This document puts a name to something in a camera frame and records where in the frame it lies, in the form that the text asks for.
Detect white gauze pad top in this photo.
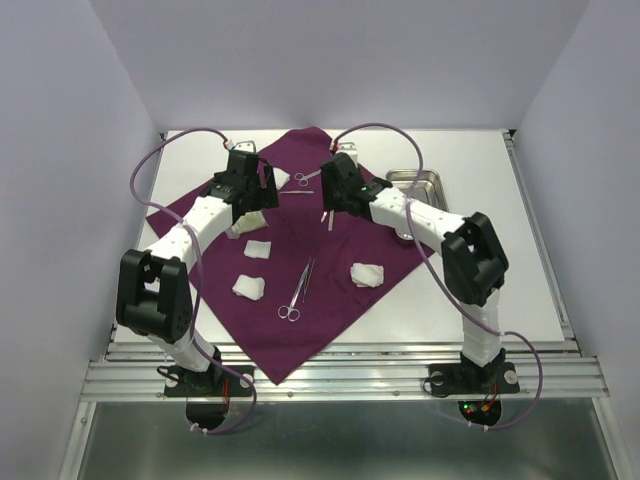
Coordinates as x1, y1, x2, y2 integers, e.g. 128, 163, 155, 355
273, 168, 290, 190

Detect white gauze pad upper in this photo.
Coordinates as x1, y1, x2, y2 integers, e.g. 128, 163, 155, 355
244, 240, 271, 260

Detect stainless steel instrument tray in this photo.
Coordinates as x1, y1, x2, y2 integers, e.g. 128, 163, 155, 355
385, 169, 449, 211

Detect purple surgical drape cloth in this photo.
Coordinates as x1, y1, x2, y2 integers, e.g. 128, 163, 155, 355
144, 126, 436, 386

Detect white gauze pad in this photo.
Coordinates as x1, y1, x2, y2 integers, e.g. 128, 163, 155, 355
350, 263, 384, 288
244, 240, 271, 260
273, 168, 290, 190
232, 274, 266, 301

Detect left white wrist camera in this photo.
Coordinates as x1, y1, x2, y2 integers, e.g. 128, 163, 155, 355
226, 140, 257, 153

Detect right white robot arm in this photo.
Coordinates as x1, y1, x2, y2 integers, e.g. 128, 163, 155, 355
321, 153, 509, 390

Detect small steel tweezers top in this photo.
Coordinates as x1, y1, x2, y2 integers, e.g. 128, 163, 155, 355
278, 190, 315, 195

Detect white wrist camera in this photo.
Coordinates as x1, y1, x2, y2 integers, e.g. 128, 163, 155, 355
335, 142, 358, 164
226, 140, 257, 153

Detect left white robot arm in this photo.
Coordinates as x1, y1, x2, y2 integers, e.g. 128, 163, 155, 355
115, 149, 279, 394

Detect steel scissors bottom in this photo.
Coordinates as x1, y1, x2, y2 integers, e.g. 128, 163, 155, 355
277, 265, 307, 322

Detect steel scissors top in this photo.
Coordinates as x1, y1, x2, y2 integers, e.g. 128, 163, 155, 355
294, 169, 321, 187

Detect steel scissors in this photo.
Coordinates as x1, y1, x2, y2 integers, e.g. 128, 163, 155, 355
294, 169, 321, 187
277, 265, 307, 322

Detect aluminium frame rail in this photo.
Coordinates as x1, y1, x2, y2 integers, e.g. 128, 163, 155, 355
81, 340, 609, 402

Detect white gauze pad right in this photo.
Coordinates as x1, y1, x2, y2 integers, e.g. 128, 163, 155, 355
350, 263, 384, 288

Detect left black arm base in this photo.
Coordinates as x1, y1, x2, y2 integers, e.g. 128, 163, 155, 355
156, 350, 254, 398

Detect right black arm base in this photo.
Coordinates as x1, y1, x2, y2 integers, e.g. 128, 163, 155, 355
421, 348, 520, 398

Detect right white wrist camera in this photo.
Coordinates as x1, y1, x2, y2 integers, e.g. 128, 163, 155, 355
335, 142, 358, 164

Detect white gauze pad lower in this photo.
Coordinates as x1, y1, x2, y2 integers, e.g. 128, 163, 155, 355
232, 274, 266, 301

